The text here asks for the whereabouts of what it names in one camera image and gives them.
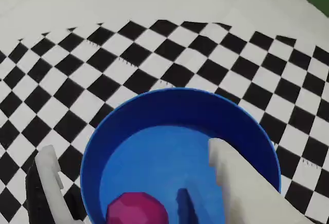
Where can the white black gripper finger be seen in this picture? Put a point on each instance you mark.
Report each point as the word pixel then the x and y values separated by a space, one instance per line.
pixel 48 183

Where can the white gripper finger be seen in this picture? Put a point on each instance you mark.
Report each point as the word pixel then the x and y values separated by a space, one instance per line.
pixel 244 195

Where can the pink faceted ball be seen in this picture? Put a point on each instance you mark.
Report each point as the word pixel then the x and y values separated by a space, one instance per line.
pixel 136 211

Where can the blue round box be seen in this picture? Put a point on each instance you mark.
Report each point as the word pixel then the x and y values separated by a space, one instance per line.
pixel 180 111

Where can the black white checkerboard mat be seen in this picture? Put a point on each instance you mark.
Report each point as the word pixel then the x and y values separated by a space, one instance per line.
pixel 77 67

